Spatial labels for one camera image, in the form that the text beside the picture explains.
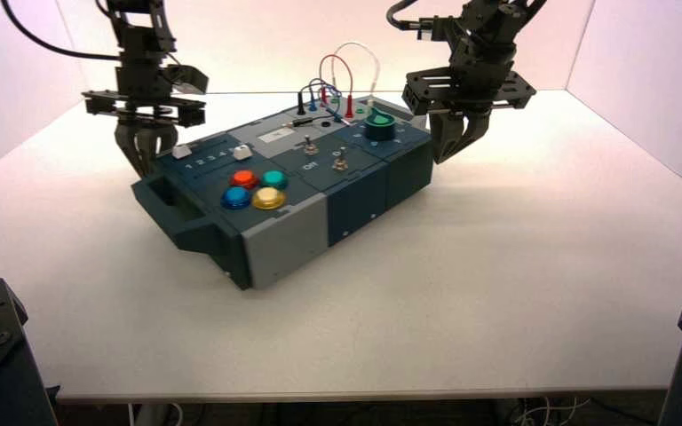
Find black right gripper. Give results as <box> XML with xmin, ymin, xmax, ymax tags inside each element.
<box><xmin>402</xmin><ymin>35</ymin><xmax>536</xmax><ymax>164</ymax></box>

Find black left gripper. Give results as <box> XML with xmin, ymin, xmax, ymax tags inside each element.
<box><xmin>82</xmin><ymin>61</ymin><xmax>206</xmax><ymax>178</ymax></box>

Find dark blue grey task box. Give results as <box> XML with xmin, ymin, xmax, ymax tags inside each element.
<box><xmin>131</xmin><ymin>93</ymin><xmax>435</xmax><ymax>291</ymax></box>

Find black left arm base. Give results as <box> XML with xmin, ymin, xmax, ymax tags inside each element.
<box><xmin>0</xmin><ymin>277</ymin><xmax>59</xmax><ymax>426</ymax></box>

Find green rotary knob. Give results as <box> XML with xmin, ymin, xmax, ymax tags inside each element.
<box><xmin>365</xmin><ymin>107</ymin><xmax>398</xmax><ymax>142</ymax></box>

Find red round push button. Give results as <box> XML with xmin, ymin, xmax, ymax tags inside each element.
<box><xmin>229</xmin><ymin>170</ymin><xmax>261</xmax><ymax>190</ymax></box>

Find blue round push button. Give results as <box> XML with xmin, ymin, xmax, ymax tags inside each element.
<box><xmin>220</xmin><ymin>186</ymin><xmax>253</xmax><ymax>211</ymax></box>

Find white paper label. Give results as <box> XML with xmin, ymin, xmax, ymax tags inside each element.
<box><xmin>257</xmin><ymin>130</ymin><xmax>295</xmax><ymax>146</ymax></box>

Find green round push button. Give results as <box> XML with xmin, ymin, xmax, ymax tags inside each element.
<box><xmin>259</xmin><ymin>170</ymin><xmax>289</xmax><ymax>191</ymax></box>

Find yellow round push button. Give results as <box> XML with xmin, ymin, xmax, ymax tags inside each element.
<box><xmin>251</xmin><ymin>186</ymin><xmax>288</xmax><ymax>211</ymax></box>

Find white patch cable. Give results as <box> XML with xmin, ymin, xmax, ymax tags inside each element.
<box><xmin>331</xmin><ymin>41</ymin><xmax>381</xmax><ymax>110</ymax></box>

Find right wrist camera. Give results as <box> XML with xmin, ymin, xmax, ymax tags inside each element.
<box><xmin>417</xmin><ymin>14</ymin><xmax>465</xmax><ymax>43</ymax></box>

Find red patch cable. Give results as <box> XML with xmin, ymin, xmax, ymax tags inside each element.
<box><xmin>318</xmin><ymin>54</ymin><xmax>355</xmax><ymax>120</ymax></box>

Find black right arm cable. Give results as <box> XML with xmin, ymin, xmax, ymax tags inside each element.
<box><xmin>385</xmin><ymin>0</ymin><xmax>422</xmax><ymax>30</ymax></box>

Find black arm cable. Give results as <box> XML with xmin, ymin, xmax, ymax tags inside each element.
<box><xmin>385</xmin><ymin>0</ymin><xmax>422</xmax><ymax>30</ymax></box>
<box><xmin>0</xmin><ymin>0</ymin><xmax>122</xmax><ymax>63</ymax></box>

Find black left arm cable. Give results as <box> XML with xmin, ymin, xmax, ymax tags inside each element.
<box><xmin>0</xmin><ymin>0</ymin><xmax>122</xmax><ymax>63</ymax></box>

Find blue patch cable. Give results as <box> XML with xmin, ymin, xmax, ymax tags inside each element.
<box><xmin>308</xmin><ymin>77</ymin><xmax>354</xmax><ymax>126</ymax></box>

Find black patch cable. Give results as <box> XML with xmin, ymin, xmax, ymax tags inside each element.
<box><xmin>282</xmin><ymin>84</ymin><xmax>333</xmax><ymax>130</ymax></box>

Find white cable under table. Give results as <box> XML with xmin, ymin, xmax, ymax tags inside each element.
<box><xmin>129</xmin><ymin>402</ymin><xmax>183</xmax><ymax>426</ymax></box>

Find white cables under table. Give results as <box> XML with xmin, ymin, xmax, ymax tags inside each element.
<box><xmin>514</xmin><ymin>397</ymin><xmax>592</xmax><ymax>426</ymax></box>

